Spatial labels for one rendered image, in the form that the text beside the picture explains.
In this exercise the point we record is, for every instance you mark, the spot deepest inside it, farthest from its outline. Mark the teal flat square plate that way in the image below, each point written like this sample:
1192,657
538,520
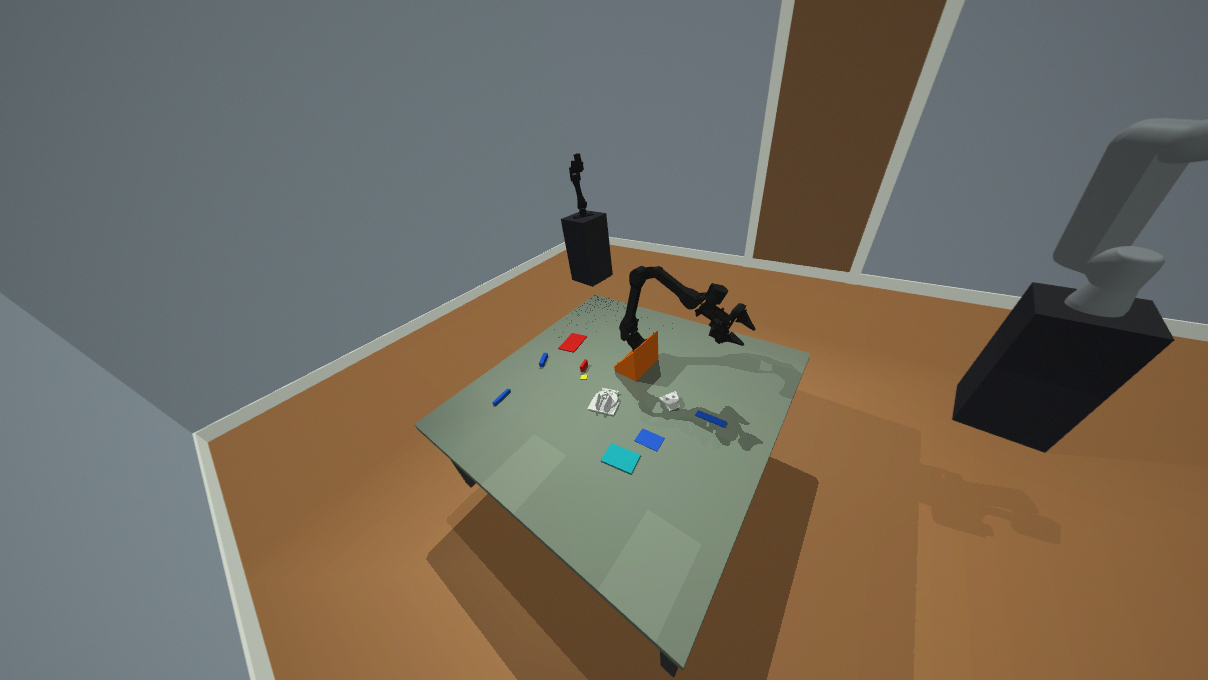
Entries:
620,458

